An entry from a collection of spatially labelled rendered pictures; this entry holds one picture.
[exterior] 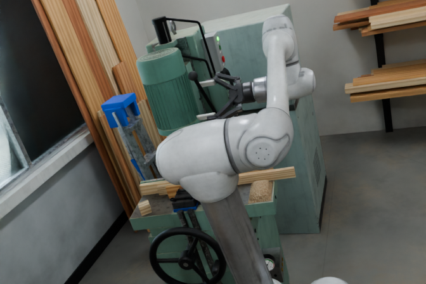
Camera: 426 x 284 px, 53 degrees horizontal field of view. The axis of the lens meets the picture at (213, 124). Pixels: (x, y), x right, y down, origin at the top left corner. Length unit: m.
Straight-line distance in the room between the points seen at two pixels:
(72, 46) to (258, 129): 2.34
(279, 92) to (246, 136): 0.32
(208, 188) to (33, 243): 2.04
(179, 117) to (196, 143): 0.68
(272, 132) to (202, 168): 0.18
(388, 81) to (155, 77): 2.24
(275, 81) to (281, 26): 0.27
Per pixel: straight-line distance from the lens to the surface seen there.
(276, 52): 1.30
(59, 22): 3.08
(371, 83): 3.46
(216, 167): 0.95
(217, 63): 1.88
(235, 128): 0.93
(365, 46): 3.83
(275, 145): 0.88
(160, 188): 1.88
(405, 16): 3.31
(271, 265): 1.74
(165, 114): 1.62
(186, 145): 0.96
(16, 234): 2.82
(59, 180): 3.06
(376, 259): 2.70
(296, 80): 1.45
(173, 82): 1.58
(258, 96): 1.48
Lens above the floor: 1.79
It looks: 21 degrees down
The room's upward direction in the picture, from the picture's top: 16 degrees counter-clockwise
